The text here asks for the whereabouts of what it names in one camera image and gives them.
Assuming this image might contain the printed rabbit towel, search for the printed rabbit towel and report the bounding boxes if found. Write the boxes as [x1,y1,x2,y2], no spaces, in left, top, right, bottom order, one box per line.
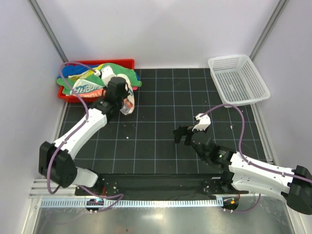
[69,77,135,115]

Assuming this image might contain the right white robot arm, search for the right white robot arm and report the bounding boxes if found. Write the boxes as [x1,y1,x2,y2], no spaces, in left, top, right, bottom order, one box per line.
[173,126,312,215]

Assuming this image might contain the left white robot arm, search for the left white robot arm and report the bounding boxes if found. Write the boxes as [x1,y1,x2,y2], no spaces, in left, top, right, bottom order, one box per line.
[39,77,134,195]

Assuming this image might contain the green towel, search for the green towel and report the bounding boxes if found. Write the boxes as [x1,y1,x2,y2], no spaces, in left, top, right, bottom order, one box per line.
[57,63,142,96]

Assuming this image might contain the red plastic bin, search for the red plastic bin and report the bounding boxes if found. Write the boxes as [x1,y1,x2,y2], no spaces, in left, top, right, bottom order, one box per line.
[57,58,135,103]

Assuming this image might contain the yellow white towel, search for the yellow white towel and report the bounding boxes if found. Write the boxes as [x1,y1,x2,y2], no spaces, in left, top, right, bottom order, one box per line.
[68,70,98,81]

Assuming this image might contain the black grid mat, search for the black grid mat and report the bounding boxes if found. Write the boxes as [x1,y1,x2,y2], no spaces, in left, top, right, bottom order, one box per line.
[46,68,278,176]

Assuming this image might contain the blue towel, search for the blue towel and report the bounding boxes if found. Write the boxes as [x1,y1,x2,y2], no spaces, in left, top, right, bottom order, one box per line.
[62,65,98,79]

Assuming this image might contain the white perforated basket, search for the white perforated basket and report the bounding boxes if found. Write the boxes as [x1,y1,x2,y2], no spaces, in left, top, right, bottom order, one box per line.
[208,54,271,106]

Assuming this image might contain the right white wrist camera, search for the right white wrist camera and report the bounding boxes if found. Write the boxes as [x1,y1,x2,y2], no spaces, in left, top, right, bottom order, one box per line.
[194,113,211,130]

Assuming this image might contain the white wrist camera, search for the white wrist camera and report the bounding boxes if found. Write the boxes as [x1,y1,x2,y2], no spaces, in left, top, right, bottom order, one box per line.
[194,113,211,130]
[94,66,116,85]

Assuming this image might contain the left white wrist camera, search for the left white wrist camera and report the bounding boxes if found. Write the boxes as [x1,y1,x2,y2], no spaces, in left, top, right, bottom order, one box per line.
[94,66,116,85]

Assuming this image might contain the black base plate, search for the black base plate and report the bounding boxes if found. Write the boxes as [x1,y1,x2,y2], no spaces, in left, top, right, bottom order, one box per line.
[74,173,249,202]

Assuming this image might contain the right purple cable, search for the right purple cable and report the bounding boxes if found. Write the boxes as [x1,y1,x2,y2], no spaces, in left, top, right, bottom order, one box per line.
[204,103,312,214]

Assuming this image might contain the purple cable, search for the purple cable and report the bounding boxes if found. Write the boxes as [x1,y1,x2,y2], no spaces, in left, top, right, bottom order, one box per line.
[204,103,312,214]
[46,61,124,210]

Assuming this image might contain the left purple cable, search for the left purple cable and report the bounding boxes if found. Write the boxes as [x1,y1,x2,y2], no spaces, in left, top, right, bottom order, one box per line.
[46,61,124,210]

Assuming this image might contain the aluminium frame rail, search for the aluminium frame rail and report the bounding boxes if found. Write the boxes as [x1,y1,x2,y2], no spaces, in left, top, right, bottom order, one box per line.
[29,178,76,198]

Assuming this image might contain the slotted cable duct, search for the slotted cable duct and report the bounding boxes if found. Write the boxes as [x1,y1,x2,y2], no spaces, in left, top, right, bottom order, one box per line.
[40,197,223,209]

